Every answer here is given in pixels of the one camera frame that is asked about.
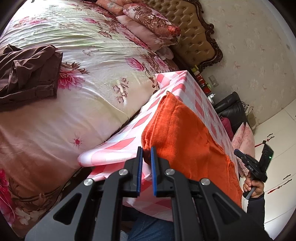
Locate orange pants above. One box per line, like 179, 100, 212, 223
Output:
142, 92, 242, 206

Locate right forearm dark sleeve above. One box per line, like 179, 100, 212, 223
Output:
247, 193, 265, 228

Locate right hand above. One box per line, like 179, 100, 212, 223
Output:
243, 172, 264, 199

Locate red chinese knot ornament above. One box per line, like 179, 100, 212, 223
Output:
255, 136, 274, 147

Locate pink floral pillow top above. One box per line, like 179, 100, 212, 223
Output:
239, 123, 255, 158

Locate pink floral pillow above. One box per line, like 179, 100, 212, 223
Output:
239, 123, 255, 158
231, 123, 248, 177

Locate pink floral pillow bottom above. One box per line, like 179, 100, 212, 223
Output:
231, 123, 248, 177

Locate white wardrobe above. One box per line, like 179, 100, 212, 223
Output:
254, 100, 296, 239

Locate beige massager on armchair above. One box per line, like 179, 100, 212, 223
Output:
245, 105, 258, 130

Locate maroon cushion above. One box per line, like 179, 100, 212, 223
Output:
220, 117, 234, 140

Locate pink checkered table cover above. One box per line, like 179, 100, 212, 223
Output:
78, 71, 242, 221

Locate black leather armchair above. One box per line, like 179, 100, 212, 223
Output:
214, 91, 247, 133

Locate red box on nightstand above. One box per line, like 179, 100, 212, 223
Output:
195, 74, 211, 96

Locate tufted brown headboard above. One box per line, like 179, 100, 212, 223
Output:
144, 0, 223, 72

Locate floral bed sheet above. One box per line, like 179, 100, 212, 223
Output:
1, 1, 170, 238

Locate brown folded pants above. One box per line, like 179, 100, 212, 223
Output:
1, 45, 63, 112

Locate floral folded quilt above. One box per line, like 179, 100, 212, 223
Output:
95, 1, 181, 52

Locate wall power socket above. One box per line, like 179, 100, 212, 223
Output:
209, 75, 219, 87

